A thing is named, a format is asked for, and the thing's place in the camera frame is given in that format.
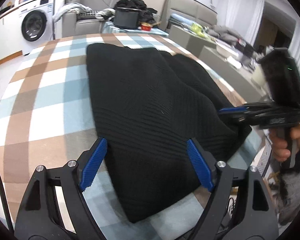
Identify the person's right hand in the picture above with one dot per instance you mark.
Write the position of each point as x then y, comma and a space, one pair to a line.
280, 146

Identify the white washing machine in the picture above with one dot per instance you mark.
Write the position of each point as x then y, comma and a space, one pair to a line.
36, 24

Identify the grey sofa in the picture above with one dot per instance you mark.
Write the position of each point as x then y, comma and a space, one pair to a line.
74, 25

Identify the white lower kitchen cabinets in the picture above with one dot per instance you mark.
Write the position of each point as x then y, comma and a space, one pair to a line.
10, 34

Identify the red instant noodle bowl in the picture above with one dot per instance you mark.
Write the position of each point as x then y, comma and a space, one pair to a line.
145, 26

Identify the grey duvet on bed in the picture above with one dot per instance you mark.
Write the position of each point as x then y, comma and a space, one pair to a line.
227, 35

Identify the checkered plaid tablecloth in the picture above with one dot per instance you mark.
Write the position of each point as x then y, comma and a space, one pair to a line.
46, 119

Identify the small teal side table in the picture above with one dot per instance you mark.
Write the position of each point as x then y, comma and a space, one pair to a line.
109, 27

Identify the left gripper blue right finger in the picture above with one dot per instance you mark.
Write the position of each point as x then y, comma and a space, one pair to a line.
203, 163

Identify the grey blanket on sofa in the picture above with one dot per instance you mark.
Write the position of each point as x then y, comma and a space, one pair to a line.
70, 7

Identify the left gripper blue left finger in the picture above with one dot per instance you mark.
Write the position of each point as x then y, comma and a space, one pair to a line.
89, 162

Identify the grey bed headboard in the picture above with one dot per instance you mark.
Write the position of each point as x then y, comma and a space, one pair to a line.
190, 10

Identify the blue pillow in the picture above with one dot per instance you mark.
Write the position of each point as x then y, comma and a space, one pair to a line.
180, 19

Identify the green plush toy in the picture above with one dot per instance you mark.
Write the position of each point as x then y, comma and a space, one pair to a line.
197, 29

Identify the black clothes pile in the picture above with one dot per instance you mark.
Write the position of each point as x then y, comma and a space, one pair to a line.
145, 13

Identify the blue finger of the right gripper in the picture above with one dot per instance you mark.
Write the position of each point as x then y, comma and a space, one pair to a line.
240, 109

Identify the black air fryer pot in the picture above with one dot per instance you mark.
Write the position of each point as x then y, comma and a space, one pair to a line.
126, 18

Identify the black knit sweater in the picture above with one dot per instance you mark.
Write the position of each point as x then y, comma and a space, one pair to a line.
147, 104

